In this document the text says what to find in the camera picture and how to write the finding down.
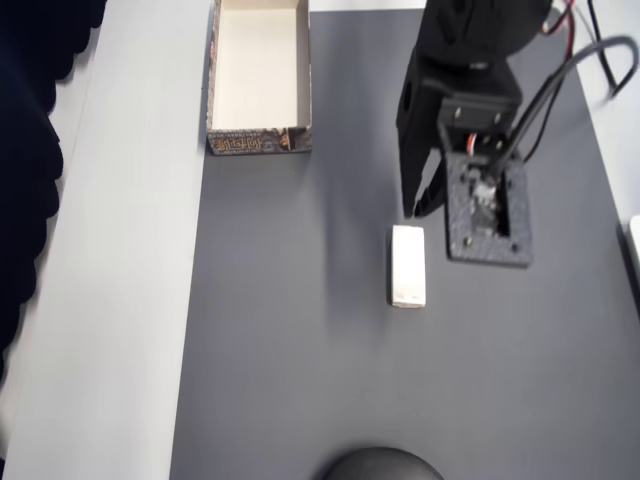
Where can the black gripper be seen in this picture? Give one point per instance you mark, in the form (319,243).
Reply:
(414,131)

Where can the white rectangular block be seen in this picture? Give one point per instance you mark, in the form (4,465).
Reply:
(407,265)

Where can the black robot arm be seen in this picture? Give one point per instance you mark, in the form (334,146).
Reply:
(480,25)

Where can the printed cardboard box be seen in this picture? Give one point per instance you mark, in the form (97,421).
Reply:
(260,75)

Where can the grey table mat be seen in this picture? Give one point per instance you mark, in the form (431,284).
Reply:
(300,350)

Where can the dark blue curtain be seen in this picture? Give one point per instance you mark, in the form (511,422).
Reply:
(25,150)

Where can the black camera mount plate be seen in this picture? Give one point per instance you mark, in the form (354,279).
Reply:
(462,235)

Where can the black round-base camera stand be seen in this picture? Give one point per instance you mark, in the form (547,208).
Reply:
(382,465)

